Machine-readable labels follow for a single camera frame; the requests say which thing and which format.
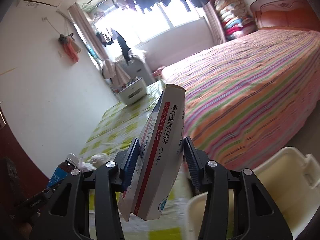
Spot green wire rack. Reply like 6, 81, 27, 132
81, 2, 100, 14

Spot white red medicine box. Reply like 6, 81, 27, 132
117, 84, 186, 222

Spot brown medicine bottle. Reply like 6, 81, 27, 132
49, 153, 78, 188

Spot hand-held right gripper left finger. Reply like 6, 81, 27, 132
30, 137, 140, 240

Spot white air cooler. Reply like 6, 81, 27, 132
120, 57, 155, 85

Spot wooden headboard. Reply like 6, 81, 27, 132
249, 0, 320, 32

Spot black hanging garment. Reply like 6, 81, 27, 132
116, 34, 132, 62

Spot stack of folded quilts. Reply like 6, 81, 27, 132
214, 0, 255, 40

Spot window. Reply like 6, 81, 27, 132
80, 0, 208, 47

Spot bed with striped sheet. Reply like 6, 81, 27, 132
160, 29, 320, 172

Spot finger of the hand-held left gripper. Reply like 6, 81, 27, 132
15, 181, 64, 207

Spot orange cloth on hook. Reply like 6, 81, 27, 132
59, 34, 80, 63

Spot crumpled white tissue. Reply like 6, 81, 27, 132
80, 152, 110, 173

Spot cream plastic bin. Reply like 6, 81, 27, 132
187, 146, 320, 240

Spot white storage box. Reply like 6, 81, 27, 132
116, 77, 147, 105

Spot hanger with socks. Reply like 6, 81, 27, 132
96, 29, 118, 47

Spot pink tied curtain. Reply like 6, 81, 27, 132
69, 2, 130, 85

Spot dark red door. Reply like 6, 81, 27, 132
0, 100, 50, 240

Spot pink straight curtain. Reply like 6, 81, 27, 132
204, 4, 227, 44

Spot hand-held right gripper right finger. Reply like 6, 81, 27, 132
183, 136, 293, 240

